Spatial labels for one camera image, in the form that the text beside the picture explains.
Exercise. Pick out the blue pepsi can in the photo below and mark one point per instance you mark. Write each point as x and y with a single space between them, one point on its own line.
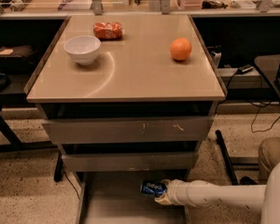
153 188

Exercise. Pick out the orange snack bag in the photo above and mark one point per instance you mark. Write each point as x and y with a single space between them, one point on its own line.
107 30

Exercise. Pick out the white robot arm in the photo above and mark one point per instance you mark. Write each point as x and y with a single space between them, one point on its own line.
198 193

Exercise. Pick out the orange fruit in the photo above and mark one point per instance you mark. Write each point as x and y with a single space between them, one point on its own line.
180 49

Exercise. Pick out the middle drawer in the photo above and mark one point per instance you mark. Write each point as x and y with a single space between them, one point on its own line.
129 161

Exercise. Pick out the black bag on shelf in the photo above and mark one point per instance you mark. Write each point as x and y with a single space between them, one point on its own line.
17 60

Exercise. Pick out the open bottom drawer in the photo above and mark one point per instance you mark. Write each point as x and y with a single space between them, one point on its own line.
115 198

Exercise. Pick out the black power adapter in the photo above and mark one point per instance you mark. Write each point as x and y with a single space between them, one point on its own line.
244 69

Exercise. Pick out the top drawer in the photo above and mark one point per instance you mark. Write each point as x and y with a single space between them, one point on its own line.
102 131

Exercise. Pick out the white bowl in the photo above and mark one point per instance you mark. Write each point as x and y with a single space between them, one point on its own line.
83 49

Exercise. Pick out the beige drawer cabinet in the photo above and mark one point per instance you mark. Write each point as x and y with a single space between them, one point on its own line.
132 78

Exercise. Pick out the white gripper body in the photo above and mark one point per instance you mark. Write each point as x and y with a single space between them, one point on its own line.
176 192

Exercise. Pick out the black table leg bar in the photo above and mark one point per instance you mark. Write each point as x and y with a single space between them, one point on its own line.
226 158

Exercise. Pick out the black sneaker white stripes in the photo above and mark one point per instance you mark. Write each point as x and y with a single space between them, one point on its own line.
245 180

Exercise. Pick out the person leg khaki trousers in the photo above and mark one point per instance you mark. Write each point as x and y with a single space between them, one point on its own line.
269 157

